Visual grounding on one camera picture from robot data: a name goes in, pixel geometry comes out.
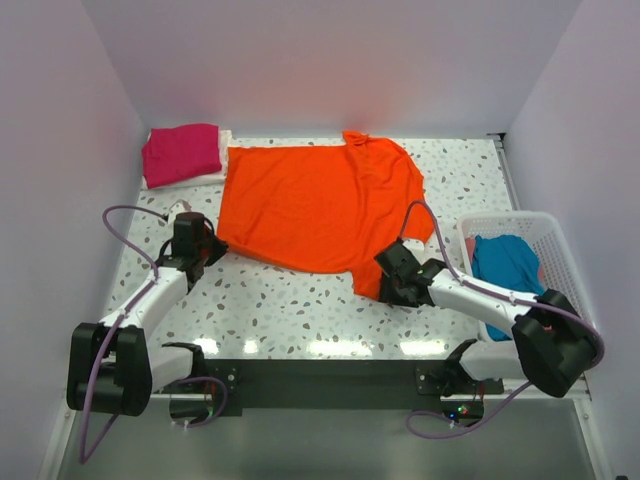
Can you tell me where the orange t-shirt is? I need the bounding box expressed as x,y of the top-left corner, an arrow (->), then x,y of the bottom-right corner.
217,131 -> 434,299

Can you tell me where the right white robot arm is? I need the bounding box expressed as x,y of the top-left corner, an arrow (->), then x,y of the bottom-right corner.
375,240 -> 604,398

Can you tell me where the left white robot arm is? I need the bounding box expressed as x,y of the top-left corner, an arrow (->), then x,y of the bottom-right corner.
66,212 -> 228,416

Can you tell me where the pink t-shirt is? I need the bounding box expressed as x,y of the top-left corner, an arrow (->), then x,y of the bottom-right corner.
465,237 -> 476,261

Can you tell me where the folded magenta t-shirt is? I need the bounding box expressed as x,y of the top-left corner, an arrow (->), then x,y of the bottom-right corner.
141,123 -> 223,189

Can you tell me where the teal t-shirt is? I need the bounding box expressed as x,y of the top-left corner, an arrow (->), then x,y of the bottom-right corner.
470,234 -> 549,344

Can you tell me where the folded white t-shirt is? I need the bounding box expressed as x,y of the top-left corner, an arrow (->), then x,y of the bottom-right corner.
154,130 -> 233,190

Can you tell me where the white plastic laundry basket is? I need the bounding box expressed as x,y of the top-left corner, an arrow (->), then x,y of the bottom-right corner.
457,210 -> 601,351

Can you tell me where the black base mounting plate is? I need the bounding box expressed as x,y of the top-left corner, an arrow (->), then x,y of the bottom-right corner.
167,358 -> 504,426

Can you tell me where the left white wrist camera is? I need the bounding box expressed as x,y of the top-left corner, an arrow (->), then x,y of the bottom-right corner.
165,199 -> 192,221

